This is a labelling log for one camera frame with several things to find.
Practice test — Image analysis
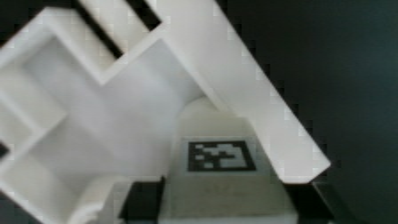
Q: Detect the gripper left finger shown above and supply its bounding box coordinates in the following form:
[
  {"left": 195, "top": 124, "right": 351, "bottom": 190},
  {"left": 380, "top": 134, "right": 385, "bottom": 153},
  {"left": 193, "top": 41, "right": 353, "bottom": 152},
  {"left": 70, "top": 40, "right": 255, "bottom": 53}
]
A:
[{"left": 118, "top": 178, "right": 165, "bottom": 224}]

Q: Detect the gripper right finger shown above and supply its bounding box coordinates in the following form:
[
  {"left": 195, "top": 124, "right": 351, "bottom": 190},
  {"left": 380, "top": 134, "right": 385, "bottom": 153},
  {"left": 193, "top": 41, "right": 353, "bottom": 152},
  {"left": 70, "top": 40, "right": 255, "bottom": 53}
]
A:
[{"left": 282, "top": 176, "right": 362, "bottom": 224}]

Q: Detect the white chair leg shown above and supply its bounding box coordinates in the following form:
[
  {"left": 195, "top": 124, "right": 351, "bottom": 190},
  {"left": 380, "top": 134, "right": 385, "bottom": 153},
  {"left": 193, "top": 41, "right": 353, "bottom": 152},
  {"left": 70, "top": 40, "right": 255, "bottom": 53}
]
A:
[{"left": 156, "top": 114, "right": 298, "bottom": 224}]

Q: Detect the white chair seat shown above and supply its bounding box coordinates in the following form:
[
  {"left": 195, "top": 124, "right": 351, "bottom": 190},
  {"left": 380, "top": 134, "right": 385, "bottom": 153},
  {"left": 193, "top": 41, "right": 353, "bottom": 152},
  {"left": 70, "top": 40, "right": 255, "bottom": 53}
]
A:
[{"left": 0, "top": 0, "right": 237, "bottom": 224}]

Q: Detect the white right fence bar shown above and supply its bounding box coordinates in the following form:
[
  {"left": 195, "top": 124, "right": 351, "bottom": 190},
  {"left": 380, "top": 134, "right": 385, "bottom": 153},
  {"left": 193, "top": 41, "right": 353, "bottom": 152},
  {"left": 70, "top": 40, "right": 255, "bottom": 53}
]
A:
[{"left": 149, "top": 0, "right": 330, "bottom": 184}]

